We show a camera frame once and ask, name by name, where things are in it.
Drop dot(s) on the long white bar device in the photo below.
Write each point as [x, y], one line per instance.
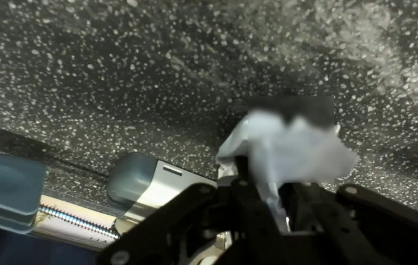
[151, 184]

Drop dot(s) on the small white paper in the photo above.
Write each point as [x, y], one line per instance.
[292, 148]

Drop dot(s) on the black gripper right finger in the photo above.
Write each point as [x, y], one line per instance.
[357, 230]

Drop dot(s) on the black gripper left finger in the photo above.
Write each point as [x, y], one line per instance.
[248, 226]

